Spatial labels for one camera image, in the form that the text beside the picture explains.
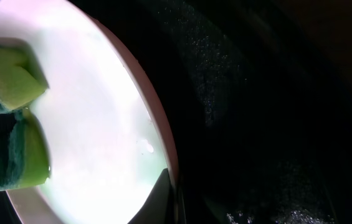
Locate white pink plate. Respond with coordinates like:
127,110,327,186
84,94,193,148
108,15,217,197
0,0,178,223

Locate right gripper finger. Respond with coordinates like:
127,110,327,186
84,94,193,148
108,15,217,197
128,169,176,224

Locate round black serving tray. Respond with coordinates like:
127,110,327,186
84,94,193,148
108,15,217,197
0,0,352,224

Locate green scouring sponge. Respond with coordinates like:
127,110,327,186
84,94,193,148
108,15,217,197
0,46,50,191

